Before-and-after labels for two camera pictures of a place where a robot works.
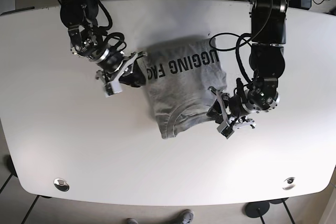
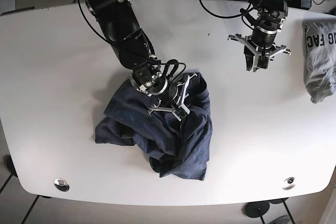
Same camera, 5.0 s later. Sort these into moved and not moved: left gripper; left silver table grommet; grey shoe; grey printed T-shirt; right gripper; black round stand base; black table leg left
Moved: grey shoe; grey printed T-shirt; left gripper; right gripper
Not moved: black round stand base; left silver table grommet; black table leg left
